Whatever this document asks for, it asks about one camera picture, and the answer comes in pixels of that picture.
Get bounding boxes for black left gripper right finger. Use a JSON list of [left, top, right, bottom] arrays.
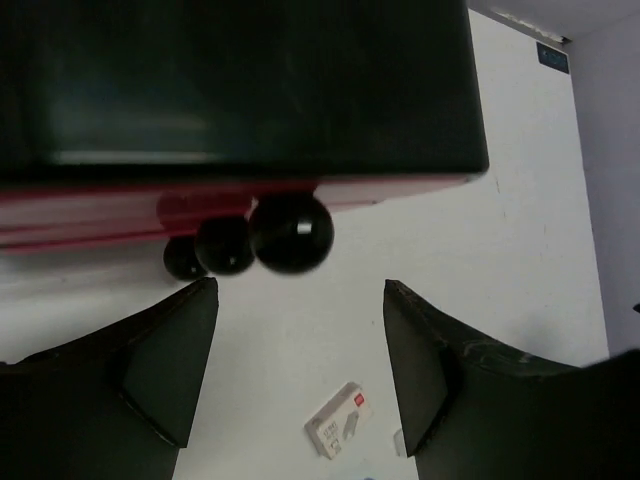
[[383, 280, 639, 479]]

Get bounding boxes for black drawer cabinet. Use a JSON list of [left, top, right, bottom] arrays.
[[1, 1, 489, 188]]

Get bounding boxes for black round drawer knob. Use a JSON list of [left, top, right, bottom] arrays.
[[248, 192, 335, 275]]

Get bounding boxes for white staples box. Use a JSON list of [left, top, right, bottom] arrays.
[[304, 382, 373, 460]]

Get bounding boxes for blue table corner sticker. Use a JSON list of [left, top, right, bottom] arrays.
[[536, 42, 570, 75]]

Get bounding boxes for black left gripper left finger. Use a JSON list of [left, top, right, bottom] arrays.
[[1, 278, 219, 479]]

